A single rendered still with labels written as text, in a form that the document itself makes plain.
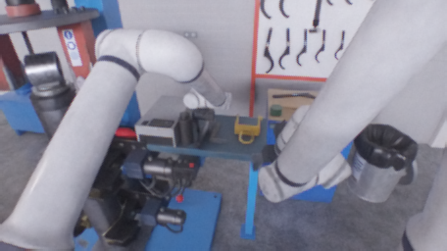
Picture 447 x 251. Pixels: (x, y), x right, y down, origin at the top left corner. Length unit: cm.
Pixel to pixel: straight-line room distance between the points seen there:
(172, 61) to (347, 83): 42
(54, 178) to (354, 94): 54
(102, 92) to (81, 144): 13
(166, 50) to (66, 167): 34
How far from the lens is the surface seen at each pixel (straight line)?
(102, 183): 137
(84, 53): 114
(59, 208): 55
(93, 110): 57
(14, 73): 138
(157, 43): 61
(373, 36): 30
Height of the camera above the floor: 190
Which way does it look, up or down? 30 degrees down
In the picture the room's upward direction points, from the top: 1 degrees counter-clockwise
